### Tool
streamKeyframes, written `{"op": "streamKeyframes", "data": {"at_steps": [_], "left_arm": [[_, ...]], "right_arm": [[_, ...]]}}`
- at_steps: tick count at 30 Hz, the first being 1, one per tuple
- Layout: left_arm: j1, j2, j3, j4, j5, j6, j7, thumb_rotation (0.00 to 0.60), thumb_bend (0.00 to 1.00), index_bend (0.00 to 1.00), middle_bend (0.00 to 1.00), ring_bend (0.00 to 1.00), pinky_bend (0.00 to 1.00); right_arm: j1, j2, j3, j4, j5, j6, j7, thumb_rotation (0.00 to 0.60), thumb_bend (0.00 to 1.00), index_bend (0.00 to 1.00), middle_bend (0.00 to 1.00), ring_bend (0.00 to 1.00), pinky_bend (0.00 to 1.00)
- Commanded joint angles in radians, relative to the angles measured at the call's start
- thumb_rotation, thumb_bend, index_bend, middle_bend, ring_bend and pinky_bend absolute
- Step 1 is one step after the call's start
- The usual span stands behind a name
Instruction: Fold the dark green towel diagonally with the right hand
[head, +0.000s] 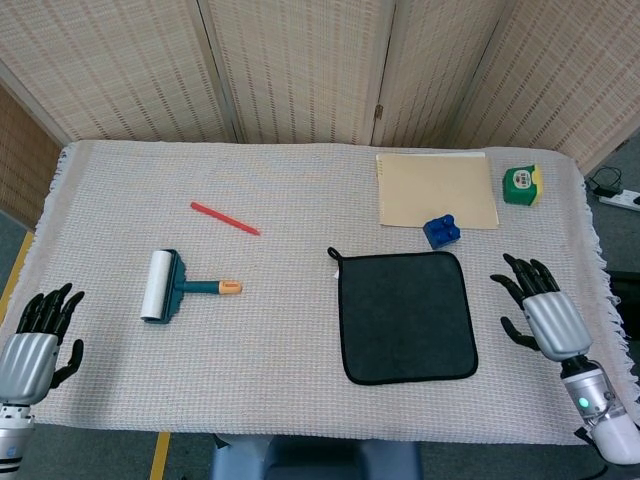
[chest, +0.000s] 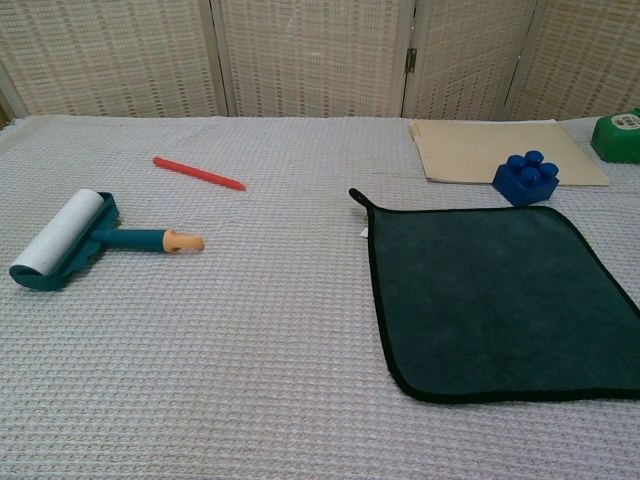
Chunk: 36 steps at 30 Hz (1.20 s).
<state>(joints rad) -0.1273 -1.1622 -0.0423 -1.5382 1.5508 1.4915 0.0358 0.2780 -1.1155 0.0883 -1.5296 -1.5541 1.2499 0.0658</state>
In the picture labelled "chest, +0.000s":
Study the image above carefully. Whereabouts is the black square cloth pad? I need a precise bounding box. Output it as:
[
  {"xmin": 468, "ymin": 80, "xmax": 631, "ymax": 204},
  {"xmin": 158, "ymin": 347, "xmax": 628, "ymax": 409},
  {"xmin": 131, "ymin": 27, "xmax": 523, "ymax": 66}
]
[{"xmin": 348, "ymin": 187, "xmax": 640, "ymax": 405}]

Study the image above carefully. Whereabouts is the white woven tablecloth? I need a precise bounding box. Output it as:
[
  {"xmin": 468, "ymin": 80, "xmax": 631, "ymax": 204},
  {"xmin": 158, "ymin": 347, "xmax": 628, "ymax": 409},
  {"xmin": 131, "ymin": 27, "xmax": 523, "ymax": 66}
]
[{"xmin": 0, "ymin": 114, "xmax": 640, "ymax": 480}]

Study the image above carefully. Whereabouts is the red pen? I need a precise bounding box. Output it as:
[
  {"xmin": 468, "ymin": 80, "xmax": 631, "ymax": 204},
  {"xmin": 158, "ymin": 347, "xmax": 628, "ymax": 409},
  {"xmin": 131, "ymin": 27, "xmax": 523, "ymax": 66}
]
[{"xmin": 152, "ymin": 156, "xmax": 247, "ymax": 193}]

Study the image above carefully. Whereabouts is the beige paper folder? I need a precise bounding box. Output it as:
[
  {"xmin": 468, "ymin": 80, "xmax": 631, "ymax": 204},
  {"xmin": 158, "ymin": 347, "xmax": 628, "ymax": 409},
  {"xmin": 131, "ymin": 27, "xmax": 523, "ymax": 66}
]
[{"xmin": 408, "ymin": 118, "xmax": 611, "ymax": 188}]

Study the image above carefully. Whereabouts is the woven folding screen panel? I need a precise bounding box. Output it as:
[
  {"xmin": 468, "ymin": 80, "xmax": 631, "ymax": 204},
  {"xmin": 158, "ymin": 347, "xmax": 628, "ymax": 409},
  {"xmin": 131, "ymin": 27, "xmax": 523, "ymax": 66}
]
[
  {"xmin": 0, "ymin": 0, "xmax": 230, "ymax": 119},
  {"xmin": 504, "ymin": 0, "xmax": 640, "ymax": 122},
  {"xmin": 209, "ymin": 0, "xmax": 417, "ymax": 119},
  {"xmin": 403, "ymin": 0, "xmax": 539, "ymax": 121}
]

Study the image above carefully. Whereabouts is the teal lint roller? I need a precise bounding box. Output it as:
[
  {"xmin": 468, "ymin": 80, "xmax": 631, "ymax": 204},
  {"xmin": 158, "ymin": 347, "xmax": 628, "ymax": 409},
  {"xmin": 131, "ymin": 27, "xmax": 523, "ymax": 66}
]
[{"xmin": 8, "ymin": 188, "xmax": 205, "ymax": 292}]

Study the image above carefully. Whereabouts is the blue toy building block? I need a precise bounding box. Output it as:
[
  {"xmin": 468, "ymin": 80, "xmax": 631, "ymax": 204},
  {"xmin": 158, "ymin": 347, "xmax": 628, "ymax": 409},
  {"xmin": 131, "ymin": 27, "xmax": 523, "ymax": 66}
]
[{"xmin": 491, "ymin": 151, "xmax": 560, "ymax": 207}]

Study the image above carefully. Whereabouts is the green and yellow box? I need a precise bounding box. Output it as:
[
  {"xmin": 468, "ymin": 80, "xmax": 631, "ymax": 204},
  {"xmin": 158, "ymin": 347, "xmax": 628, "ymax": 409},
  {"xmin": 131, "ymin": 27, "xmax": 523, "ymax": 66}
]
[{"xmin": 590, "ymin": 106, "xmax": 640, "ymax": 165}]

